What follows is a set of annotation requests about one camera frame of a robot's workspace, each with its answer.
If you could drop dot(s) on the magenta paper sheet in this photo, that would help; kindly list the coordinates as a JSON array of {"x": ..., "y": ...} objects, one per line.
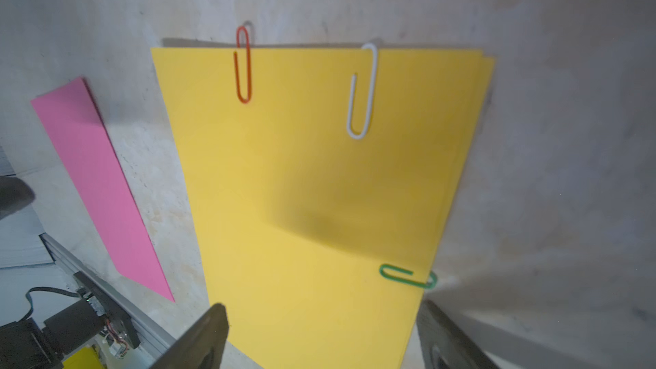
[{"x": 77, "y": 132}]

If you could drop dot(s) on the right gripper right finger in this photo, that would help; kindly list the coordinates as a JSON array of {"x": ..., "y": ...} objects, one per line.
[{"x": 444, "y": 345}]

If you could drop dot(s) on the green paperclip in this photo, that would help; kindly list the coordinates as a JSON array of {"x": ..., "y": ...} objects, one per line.
[{"x": 406, "y": 277}]

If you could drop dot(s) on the yellow paper sheet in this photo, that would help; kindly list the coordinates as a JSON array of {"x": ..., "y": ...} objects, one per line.
[{"x": 340, "y": 163}]

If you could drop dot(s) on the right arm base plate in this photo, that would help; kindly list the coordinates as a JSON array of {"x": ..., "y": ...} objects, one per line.
[{"x": 118, "y": 329}]

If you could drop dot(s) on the aluminium front rail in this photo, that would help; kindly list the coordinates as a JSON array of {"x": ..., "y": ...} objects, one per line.
[{"x": 154, "y": 339}]

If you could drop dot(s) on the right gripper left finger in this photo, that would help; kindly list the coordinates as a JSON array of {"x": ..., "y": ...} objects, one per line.
[{"x": 202, "y": 346}]

